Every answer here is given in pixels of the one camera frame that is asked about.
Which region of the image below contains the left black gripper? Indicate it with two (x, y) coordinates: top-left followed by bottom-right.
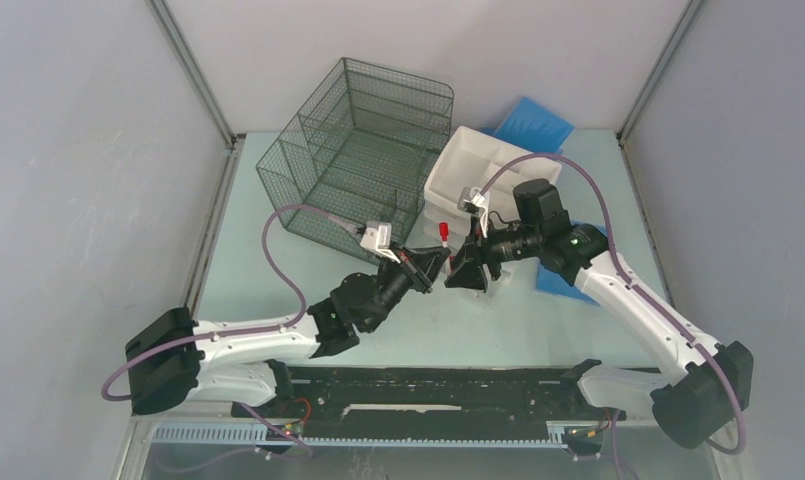
(363, 241), (449, 332)

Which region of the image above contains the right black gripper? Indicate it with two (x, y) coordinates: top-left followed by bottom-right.
(445, 213), (542, 291)

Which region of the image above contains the red cap marker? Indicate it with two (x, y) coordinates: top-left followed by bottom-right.
(438, 222), (452, 276)

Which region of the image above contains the white plastic drawer organizer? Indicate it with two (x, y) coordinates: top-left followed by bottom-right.
(421, 127), (562, 249)

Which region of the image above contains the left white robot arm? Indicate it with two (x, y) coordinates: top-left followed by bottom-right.
(125, 246), (450, 417)

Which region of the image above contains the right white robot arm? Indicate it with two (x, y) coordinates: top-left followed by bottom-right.
(445, 179), (754, 449)

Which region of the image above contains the blue folder at right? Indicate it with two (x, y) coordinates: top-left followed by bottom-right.
(534, 221), (609, 306)

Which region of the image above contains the blue folder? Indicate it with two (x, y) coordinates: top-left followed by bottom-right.
(534, 221), (609, 306)
(479, 97), (575, 154)

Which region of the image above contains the blue folder at back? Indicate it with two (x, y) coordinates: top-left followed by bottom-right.
(479, 97), (575, 154)

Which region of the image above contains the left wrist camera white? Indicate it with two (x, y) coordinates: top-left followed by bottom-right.
(359, 221), (396, 260)

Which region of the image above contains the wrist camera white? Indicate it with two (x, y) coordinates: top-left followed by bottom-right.
(359, 221), (396, 260)
(457, 187), (490, 238)

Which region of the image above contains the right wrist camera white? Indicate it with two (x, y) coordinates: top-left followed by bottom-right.
(457, 187), (490, 238)

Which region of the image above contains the green wire mesh basket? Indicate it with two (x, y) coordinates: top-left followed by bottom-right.
(256, 57), (454, 243)

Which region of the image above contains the black front rail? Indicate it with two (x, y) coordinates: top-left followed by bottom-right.
(255, 366), (611, 445)

